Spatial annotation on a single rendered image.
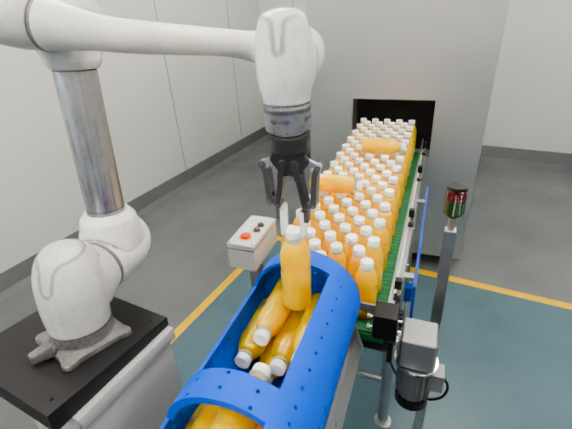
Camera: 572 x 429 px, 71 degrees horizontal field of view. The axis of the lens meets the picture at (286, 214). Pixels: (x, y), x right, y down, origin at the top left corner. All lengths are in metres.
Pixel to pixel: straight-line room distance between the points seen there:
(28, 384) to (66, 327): 0.15
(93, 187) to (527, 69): 4.55
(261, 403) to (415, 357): 0.75
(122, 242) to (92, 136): 0.29
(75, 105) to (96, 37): 0.28
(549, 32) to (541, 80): 0.45
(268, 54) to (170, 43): 0.23
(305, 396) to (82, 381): 0.56
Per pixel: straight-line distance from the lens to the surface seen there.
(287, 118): 0.74
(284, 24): 0.72
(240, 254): 1.35
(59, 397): 1.11
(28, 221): 3.61
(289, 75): 0.72
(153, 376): 1.27
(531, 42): 5.03
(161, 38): 0.87
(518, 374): 2.57
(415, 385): 1.48
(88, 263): 1.08
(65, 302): 1.09
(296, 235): 0.87
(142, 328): 1.21
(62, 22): 0.90
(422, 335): 1.37
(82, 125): 1.12
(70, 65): 1.09
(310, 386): 0.81
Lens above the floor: 1.82
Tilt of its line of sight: 29 degrees down
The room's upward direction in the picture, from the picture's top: 4 degrees counter-clockwise
